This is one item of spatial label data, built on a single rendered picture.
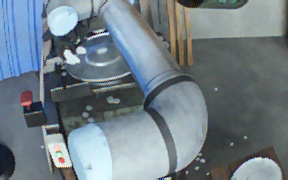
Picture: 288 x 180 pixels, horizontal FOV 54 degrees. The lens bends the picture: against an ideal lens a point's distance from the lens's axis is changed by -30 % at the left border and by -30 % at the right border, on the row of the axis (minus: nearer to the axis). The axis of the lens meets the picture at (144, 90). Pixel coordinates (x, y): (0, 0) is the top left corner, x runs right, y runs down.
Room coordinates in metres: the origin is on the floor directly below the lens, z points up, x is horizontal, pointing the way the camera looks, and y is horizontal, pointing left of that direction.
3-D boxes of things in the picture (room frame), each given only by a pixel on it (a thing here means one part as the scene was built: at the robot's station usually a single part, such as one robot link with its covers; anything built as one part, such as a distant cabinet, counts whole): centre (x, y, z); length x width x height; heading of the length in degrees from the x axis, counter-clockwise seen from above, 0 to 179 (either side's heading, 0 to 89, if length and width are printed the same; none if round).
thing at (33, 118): (0.87, 0.40, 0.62); 0.10 x 0.06 x 0.20; 104
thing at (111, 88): (1.00, 0.11, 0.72); 0.25 x 0.14 x 0.14; 14
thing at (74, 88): (1.17, 0.16, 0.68); 0.45 x 0.30 x 0.06; 104
